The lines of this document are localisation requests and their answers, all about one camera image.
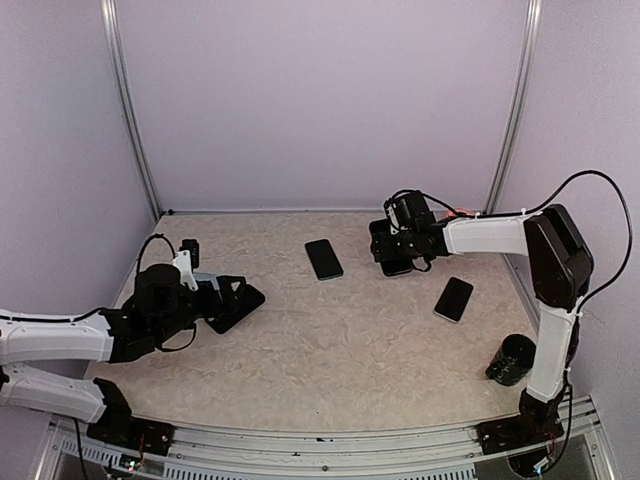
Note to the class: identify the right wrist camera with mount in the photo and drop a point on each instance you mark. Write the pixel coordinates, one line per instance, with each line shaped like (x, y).
(392, 216)

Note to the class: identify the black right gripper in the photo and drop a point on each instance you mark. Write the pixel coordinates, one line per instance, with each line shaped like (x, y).
(383, 248)

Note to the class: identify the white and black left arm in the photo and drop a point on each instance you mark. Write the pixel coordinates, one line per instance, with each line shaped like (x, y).
(167, 300)

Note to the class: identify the aluminium frame post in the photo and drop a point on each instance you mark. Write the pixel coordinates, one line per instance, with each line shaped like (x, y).
(517, 106)
(116, 49)

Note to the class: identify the black phone case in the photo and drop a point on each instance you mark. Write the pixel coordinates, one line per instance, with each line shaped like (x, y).
(226, 321)
(395, 267)

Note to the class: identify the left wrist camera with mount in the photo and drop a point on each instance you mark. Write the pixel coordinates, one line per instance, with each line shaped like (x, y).
(186, 260)

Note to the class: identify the red and white patterned bowl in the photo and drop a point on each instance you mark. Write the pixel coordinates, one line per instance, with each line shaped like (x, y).
(460, 213)

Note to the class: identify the left aluminium frame post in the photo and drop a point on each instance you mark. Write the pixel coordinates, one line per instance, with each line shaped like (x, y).
(116, 49)

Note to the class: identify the black cup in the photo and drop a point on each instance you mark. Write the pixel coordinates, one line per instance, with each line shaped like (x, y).
(512, 361)

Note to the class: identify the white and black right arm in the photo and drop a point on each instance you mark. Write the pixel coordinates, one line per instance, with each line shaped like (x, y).
(560, 265)

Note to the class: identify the white-edged black smartphone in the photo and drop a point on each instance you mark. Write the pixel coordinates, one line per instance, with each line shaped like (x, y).
(453, 300)

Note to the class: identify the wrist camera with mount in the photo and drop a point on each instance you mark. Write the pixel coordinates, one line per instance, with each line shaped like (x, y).
(186, 260)
(392, 216)

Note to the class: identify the light blue phone case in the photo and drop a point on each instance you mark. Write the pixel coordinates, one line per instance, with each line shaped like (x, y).
(201, 277)

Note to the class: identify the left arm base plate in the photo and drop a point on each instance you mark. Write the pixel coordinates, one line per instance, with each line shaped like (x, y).
(119, 427)

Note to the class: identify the front aluminium rail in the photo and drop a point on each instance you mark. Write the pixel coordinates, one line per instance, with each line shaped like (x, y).
(451, 451)

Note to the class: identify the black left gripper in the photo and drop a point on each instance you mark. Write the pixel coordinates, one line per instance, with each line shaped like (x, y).
(225, 293)

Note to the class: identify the right aluminium frame post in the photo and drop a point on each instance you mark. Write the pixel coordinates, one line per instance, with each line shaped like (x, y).
(517, 106)

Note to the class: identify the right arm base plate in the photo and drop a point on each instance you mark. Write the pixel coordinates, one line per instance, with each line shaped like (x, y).
(535, 422)

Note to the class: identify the green-edged black smartphone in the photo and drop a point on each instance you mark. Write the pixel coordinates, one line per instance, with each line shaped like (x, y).
(323, 259)

